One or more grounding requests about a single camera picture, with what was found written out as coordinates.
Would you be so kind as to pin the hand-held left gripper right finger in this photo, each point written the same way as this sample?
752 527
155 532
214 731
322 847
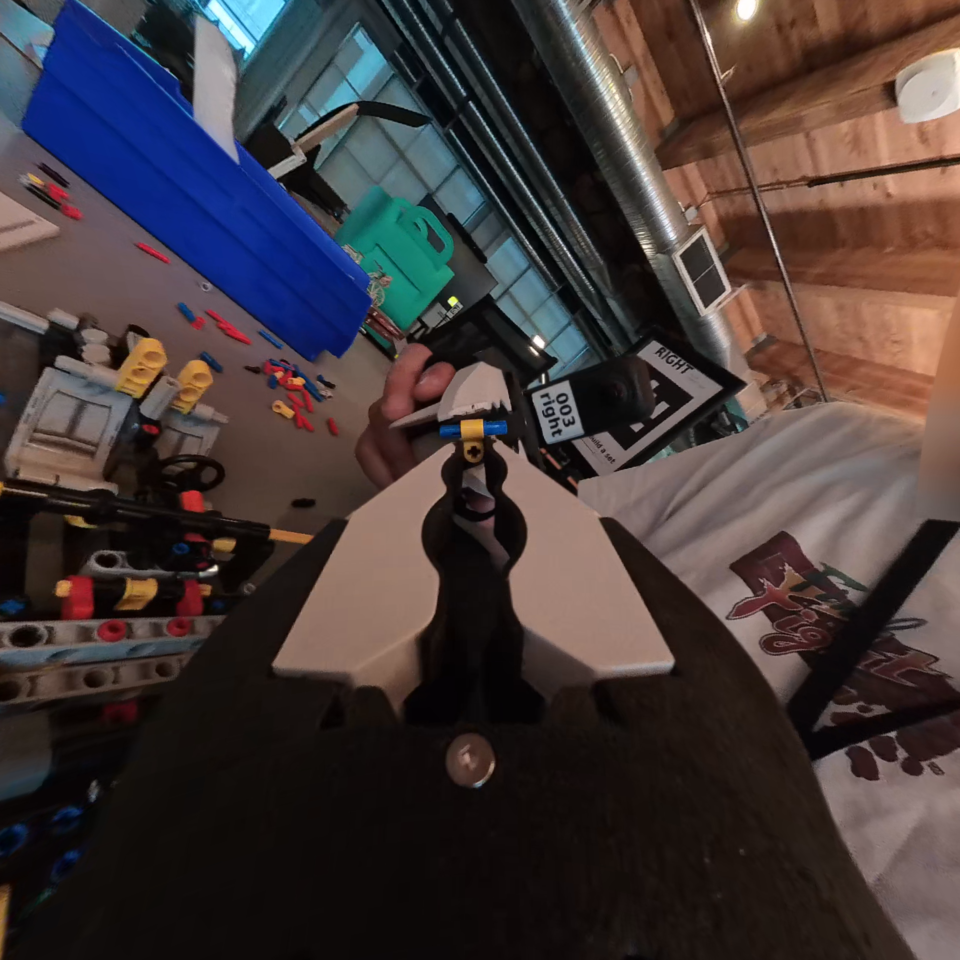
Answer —
592 592

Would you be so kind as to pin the white square vent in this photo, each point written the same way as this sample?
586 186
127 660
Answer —
701 270

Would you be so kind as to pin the teal plastic case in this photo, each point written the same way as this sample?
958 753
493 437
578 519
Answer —
390 247

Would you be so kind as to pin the yellow lego connector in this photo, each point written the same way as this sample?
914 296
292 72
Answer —
472 442

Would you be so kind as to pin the silver ventilation duct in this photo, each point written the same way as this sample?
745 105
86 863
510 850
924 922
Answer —
615 135

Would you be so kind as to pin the blue plastic bin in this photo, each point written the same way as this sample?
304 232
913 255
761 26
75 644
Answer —
187 172

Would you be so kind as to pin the cluster of small lego bushes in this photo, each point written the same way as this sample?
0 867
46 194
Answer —
52 191

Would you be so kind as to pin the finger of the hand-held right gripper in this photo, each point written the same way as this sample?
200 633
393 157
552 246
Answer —
442 418
480 390

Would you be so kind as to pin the ceiling lamp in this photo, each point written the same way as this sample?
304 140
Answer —
746 7

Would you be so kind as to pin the black yellow lego car chassis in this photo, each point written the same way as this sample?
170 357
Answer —
75 420

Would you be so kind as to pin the white printed shirt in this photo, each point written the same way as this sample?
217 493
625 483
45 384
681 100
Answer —
750 487

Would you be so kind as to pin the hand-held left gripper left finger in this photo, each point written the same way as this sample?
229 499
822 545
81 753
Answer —
360 592

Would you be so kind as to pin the person's right hand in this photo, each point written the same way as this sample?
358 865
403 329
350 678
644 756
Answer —
390 457

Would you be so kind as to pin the pile of coloured lego pins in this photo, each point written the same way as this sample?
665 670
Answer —
292 382

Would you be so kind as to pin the white round ceiling device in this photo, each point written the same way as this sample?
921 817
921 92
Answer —
930 90

